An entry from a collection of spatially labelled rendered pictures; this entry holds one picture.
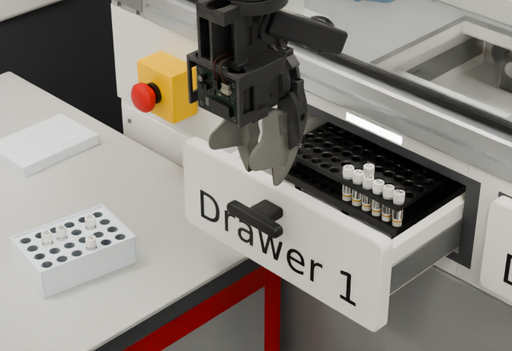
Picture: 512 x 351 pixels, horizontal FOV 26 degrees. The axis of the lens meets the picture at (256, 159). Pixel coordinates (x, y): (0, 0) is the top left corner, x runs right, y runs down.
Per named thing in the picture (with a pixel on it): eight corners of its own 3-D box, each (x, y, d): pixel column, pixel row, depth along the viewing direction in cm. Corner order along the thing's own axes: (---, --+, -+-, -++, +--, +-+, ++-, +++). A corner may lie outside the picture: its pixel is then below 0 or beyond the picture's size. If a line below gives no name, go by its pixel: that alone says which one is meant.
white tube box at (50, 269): (43, 298, 127) (40, 272, 125) (12, 263, 133) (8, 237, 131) (138, 262, 133) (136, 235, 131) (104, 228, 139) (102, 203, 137)
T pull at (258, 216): (276, 241, 113) (276, 230, 112) (225, 212, 117) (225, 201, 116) (300, 227, 115) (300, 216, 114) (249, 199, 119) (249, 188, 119)
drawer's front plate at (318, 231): (376, 335, 112) (382, 247, 107) (184, 220, 130) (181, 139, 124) (387, 327, 113) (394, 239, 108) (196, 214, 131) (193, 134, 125)
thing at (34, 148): (24, 177, 149) (23, 167, 148) (-12, 154, 154) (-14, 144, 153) (99, 144, 156) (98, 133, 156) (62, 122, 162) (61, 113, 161)
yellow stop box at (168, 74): (170, 128, 144) (168, 78, 141) (134, 109, 149) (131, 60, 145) (199, 114, 147) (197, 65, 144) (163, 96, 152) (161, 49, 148)
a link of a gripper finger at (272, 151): (242, 202, 109) (230, 118, 105) (283, 179, 113) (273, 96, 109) (264, 211, 107) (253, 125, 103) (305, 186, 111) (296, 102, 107)
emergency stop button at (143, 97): (148, 119, 143) (146, 91, 141) (128, 108, 146) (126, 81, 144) (165, 110, 145) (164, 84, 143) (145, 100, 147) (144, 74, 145)
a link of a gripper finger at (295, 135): (264, 142, 110) (254, 61, 106) (277, 135, 111) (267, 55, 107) (299, 153, 107) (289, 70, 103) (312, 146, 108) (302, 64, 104)
